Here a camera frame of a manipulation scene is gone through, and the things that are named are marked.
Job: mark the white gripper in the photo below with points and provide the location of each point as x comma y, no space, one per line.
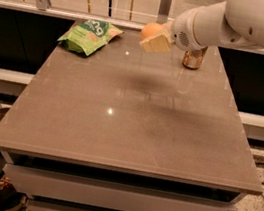
181,32

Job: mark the orange fruit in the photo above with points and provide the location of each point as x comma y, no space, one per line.
150,30

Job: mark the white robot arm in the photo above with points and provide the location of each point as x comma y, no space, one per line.
229,24

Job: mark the green rice chip bag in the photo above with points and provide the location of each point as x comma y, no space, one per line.
88,37

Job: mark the metal railing bar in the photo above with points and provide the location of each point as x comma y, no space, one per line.
63,14

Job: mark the gold soda can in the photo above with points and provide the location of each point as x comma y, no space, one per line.
193,59

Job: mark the upper grey drawer front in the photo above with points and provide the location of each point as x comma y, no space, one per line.
103,194

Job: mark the middle metal railing bracket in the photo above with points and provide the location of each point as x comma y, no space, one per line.
163,11

